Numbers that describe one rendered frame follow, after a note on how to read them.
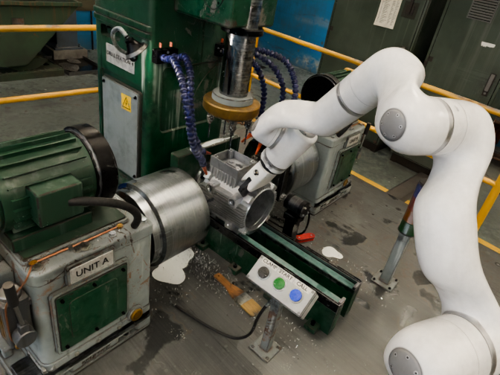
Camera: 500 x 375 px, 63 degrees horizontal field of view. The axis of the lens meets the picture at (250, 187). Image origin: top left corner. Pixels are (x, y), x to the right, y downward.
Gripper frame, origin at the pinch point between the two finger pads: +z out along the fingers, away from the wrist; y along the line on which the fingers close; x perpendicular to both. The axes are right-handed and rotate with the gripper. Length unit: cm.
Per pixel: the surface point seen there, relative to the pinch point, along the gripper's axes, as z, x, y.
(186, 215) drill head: 0.0, 0.5, -24.0
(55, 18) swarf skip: 243, 333, 148
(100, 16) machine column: -4, 69, -13
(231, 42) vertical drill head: -28.1, 33.7, 1.3
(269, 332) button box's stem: 3.2, -38.0, -20.1
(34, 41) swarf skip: 264, 322, 122
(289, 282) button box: -14.1, -29.3, -19.4
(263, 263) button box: -10.0, -21.9, -19.3
